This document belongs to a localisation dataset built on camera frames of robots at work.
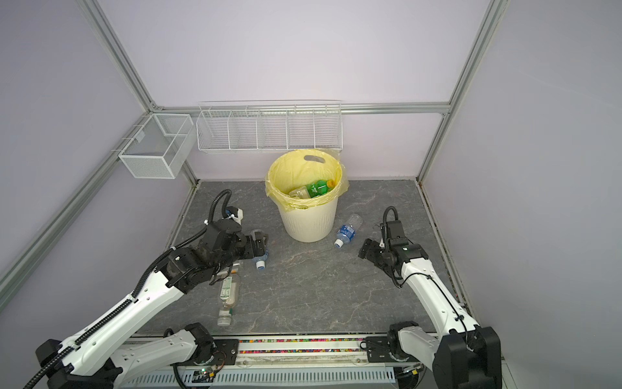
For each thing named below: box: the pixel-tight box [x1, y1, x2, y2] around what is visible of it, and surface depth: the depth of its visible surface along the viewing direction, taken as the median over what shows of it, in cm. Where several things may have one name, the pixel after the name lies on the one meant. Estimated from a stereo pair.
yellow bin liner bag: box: [264, 148, 350, 211], surface depth 92 cm
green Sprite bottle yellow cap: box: [306, 179, 337, 198], surface depth 98 cm
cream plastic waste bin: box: [278, 195, 338, 244], surface depth 91 cm
